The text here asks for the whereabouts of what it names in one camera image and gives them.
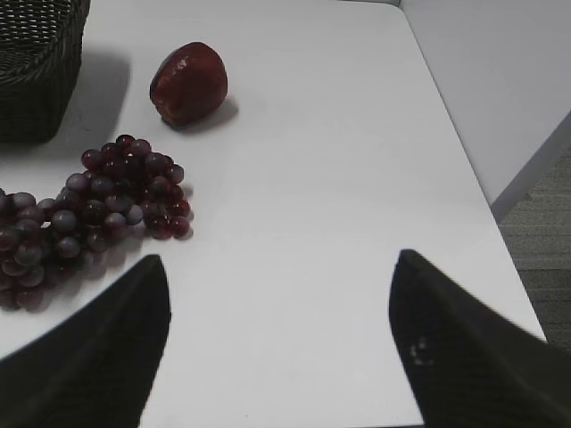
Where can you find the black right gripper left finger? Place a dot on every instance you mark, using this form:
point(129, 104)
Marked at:
point(97, 368)

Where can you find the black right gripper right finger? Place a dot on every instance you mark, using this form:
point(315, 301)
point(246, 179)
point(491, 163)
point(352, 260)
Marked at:
point(467, 365)

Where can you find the black woven basket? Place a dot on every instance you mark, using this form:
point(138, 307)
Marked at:
point(41, 55)

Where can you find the purple grape bunch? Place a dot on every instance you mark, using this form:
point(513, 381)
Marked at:
point(124, 185)

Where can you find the dark red pear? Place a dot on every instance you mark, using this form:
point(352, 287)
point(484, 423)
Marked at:
point(190, 84)

